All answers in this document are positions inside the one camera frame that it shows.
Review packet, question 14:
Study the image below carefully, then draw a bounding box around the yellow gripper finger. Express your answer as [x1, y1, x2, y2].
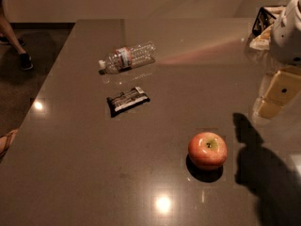
[256, 67, 301, 119]
[259, 73, 274, 97]

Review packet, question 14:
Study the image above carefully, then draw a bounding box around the red apple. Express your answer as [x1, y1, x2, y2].
[188, 132, 228, 170]

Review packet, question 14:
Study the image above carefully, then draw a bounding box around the black rxbar chocolate bar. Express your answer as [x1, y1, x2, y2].
[107, 87, 151, 118]

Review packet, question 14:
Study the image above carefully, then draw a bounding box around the snack bag in basket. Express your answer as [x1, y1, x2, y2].
[249, 25, 273, 51]

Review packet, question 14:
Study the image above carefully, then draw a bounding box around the clear plastic water bottle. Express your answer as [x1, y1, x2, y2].
[99, 41, 156, 74]

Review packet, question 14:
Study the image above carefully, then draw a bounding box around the person's leg with black shoe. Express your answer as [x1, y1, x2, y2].
[0, 0, 33, 71]

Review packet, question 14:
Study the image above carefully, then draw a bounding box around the foot in sandal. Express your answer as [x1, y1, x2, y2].
[0, 129, 18, 158]

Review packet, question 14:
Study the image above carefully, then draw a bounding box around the black wire basket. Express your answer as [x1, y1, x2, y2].
[252, 6, 286, 37]

